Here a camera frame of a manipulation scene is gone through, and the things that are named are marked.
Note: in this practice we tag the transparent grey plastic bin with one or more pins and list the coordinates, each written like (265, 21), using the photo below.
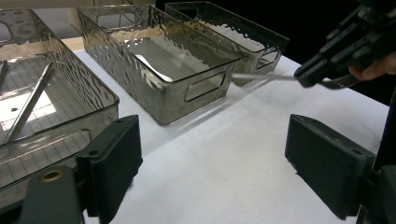
(249, 34)
(174, 96)
(71, 93)

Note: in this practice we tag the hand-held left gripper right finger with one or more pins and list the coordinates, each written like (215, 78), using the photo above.
(327, 165)

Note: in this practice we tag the metal fork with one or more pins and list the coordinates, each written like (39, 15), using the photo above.
(264, 76)

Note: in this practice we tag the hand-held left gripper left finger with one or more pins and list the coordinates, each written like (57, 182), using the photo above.
(115, 161)

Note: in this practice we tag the metal chopstick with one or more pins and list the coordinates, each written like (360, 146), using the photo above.
(28, 105)

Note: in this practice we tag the white table cover sheet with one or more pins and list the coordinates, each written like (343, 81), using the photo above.
(218, 171)

